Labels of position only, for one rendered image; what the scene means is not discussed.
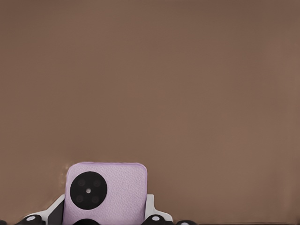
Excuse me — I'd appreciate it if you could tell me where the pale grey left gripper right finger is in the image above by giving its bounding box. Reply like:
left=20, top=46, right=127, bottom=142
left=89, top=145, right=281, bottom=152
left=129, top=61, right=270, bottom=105
left=142, top=194, right=174, bottom=225

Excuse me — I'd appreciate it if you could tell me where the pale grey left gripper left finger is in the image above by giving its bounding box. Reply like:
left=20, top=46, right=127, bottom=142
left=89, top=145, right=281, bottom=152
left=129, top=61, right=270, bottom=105
left=14, top=194, right=66, bottom=225

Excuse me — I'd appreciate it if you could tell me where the lilac smartphone with round camera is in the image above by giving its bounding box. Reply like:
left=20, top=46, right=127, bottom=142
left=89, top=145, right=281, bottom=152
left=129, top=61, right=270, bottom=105
left=62, top=161, right=148, bottom=225

